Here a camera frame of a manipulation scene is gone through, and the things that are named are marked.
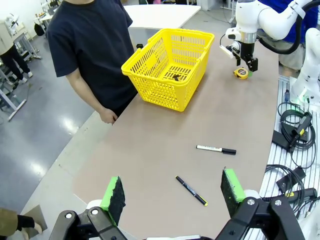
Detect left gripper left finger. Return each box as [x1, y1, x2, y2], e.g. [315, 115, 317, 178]
[48, 176, 131, 240]

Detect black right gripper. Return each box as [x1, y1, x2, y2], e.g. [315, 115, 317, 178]
[234, 42, 259, 77]

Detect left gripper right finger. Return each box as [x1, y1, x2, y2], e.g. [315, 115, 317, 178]
[214, 167, 307, 240]

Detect yellow tape measure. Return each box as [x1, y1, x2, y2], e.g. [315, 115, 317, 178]
[233, 66, 250, 81]

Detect person's right forearm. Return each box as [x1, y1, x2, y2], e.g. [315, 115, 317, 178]
[65, 68, 111, 117]

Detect yellow plastic shopping basket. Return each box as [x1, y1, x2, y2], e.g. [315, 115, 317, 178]
[121, 28, 216, 113]

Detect person in khaki coat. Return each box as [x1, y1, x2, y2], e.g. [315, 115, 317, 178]
[0, 206, 44, 238]

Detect person in navy t-shirt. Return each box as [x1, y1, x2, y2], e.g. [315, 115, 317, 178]
[46, 0, 139, 118]

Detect person in black trousers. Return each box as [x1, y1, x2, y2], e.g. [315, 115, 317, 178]
[0, 21, 34, 85]

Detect person's right hand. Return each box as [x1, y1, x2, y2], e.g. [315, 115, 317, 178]
[98, 108, 119, 125]

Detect black highlighter pen yellow tip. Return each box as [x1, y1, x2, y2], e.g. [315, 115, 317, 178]
[174, 175, 209, 207]

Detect white marker black cap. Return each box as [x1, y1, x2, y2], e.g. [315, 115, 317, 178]
[195, 144, 237, 156]

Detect black power brick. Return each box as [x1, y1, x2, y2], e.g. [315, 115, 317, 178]
[271, 129, 293, 149]

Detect brown cardboard piece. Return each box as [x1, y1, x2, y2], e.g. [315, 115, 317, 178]
[18, 204, 49, 234]

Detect black plug with yellow label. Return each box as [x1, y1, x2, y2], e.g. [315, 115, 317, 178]
[289, 111, 314, 154]

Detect large white table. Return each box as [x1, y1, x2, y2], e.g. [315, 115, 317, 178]
[123, 4, 202, 30]

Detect grey framed desk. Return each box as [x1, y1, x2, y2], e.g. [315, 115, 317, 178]
[0, 27, 42, 122]

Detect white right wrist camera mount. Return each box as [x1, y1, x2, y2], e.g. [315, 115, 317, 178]
[219, 26, 242, 60]

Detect black braided cable sleeve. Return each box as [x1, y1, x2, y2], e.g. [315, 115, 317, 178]
[256, 0, 312, 55]

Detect black cables and adapters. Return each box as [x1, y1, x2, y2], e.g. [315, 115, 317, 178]
[258, 74, 320, 240]

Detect black bracket plate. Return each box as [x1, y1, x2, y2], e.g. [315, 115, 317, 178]
[275, 166, 307, 194]

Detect coiled black cable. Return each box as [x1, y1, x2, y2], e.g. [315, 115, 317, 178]
[277, 101, 317, 151]
[264, 163, 306, 215]

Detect black handle device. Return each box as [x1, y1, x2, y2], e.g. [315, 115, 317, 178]
[284, 187, 319, 204]

